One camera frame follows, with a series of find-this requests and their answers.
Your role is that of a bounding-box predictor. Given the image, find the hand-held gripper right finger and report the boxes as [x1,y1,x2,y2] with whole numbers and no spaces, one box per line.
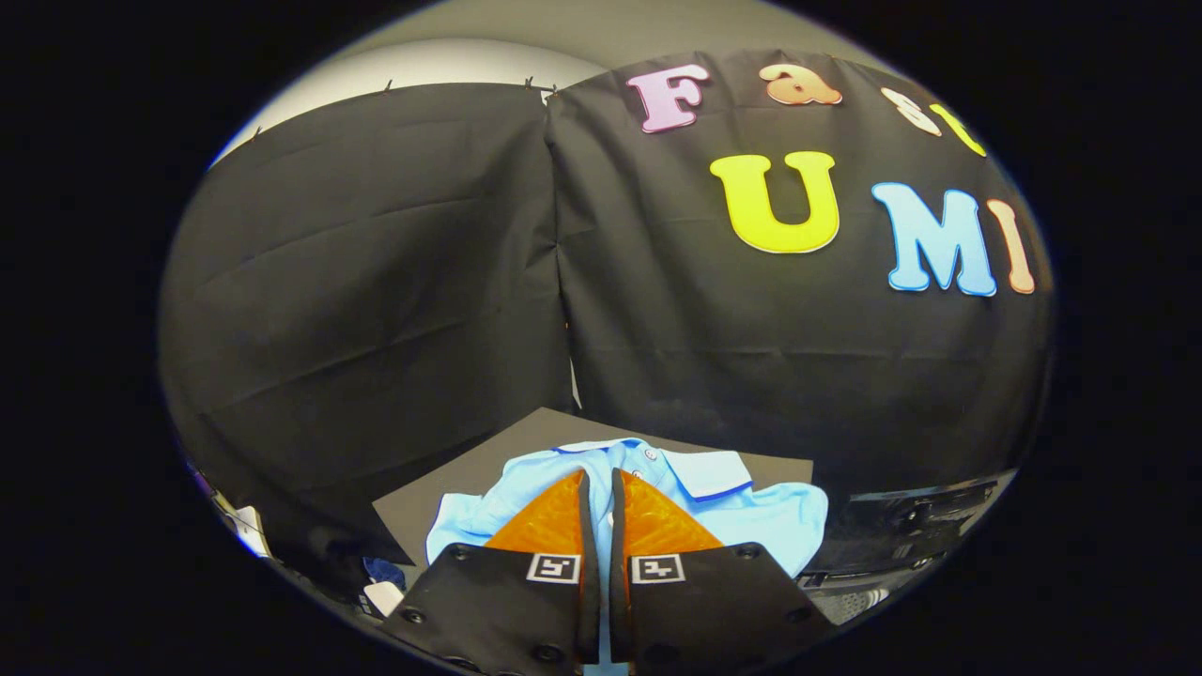
[609,468,837,675]

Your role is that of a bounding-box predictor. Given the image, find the black backdrop cloth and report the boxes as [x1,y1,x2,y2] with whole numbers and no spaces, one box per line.
[158,49,1055,583]

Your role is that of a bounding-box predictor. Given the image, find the dark grey washing machine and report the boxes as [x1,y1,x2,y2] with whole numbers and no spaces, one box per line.
[798,469,1020,625]

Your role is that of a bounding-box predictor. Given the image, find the grey cabinet with black top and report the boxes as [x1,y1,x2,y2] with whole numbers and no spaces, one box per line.
[372,407,814,566]

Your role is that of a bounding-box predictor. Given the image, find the dark washing machine lid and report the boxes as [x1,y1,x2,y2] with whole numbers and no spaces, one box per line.
[826,474,1015,574]

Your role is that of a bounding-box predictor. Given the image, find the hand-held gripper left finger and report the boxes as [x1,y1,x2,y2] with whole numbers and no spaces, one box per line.
[380,469,602,676]

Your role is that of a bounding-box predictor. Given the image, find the light blue polo shirt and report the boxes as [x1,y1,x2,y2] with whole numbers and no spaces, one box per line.
[425,438,829,676]

